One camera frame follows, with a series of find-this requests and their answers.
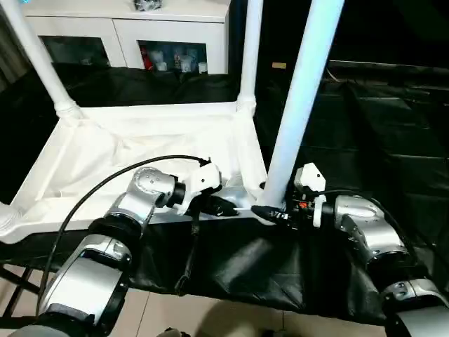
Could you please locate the black plastic mat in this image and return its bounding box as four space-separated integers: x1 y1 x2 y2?
0 61 449 326

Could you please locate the black box with gold label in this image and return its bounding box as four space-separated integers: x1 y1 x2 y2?
261 0 310 103

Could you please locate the white glass-door cabinet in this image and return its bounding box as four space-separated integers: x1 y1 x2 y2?
23 0 233 75

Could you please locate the dark grey bundle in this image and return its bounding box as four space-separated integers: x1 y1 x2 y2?
132 0 165 12

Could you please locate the grey curtain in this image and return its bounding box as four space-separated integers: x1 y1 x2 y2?
0 13 33 86

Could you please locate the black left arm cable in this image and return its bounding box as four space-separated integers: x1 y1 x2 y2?
34 154 212 314

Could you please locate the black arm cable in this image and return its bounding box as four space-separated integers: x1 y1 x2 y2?
307 188 422 258
34 154 212 314

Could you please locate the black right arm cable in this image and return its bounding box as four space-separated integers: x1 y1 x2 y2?
307 188 422 258

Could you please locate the black metal rail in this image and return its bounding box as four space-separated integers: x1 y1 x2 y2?
327 59 449 77

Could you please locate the black metal table frame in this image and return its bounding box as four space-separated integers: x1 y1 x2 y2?
0 262 43 317

